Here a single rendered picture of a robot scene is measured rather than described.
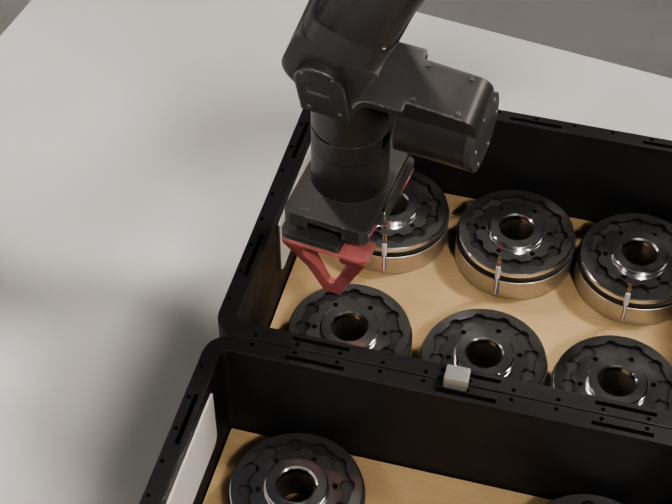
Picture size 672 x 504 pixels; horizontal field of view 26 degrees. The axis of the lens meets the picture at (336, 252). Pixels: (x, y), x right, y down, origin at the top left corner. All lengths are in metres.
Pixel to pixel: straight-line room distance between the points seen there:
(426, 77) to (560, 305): 0.36
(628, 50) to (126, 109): 1.39
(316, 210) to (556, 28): 1.84
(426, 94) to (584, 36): 1.89
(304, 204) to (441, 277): 0.26
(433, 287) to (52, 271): 0.41
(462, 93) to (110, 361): 0.56
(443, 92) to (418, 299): 0.34
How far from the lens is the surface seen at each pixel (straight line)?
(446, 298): 1.26
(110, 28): 1.74
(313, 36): 0.89
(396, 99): 0.96
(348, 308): 1.20
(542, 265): 1.25
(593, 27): 2.86
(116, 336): 1.41
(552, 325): 1.25
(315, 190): 1.06
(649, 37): 2.86
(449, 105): 0.95
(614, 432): 1.07
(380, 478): 1.15
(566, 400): 1.08
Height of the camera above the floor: 1.80
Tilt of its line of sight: 48 degrees down
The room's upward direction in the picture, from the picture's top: straight up
